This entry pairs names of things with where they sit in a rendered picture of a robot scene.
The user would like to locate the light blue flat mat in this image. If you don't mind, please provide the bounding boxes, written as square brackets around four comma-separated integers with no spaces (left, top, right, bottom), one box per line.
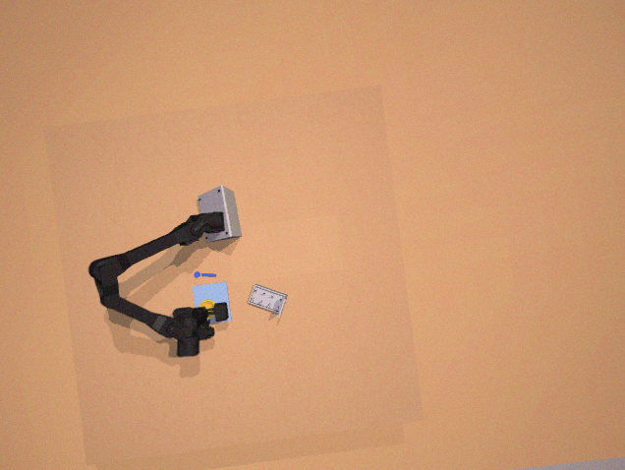
[193,281,232,323]

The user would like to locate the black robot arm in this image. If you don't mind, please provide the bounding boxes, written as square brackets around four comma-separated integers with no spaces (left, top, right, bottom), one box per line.
[88,212,225,358]

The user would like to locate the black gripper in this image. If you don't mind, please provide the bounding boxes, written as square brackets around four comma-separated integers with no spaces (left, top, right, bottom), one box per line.
[173,302,229,326]

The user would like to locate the yellow plate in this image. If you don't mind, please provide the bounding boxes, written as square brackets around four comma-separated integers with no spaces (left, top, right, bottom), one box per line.
[199,300,215,319]

